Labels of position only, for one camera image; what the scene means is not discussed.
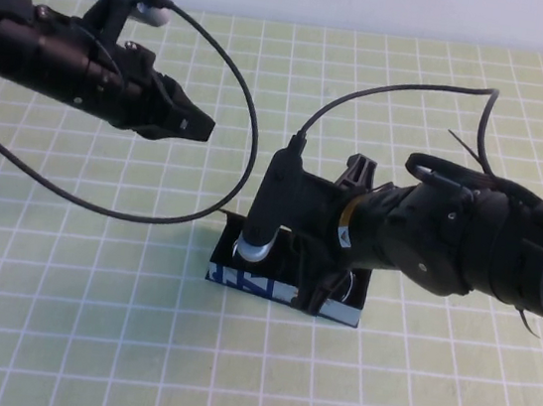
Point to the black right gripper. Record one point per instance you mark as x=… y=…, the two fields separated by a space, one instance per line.
x=319 y=204

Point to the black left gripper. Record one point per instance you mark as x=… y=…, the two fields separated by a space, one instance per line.
x=126 y=89

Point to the black lidded printed glasses case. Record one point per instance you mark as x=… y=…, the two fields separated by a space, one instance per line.
x=250 y=285

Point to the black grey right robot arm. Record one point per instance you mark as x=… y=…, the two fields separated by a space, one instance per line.
x=427 y=233

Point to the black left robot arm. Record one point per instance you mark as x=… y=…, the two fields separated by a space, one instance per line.
x=21 y=50

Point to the green white-grid tablecloth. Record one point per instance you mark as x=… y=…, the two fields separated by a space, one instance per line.
x=86 y=314

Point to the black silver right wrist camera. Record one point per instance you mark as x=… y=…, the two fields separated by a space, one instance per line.
x=272 y=198

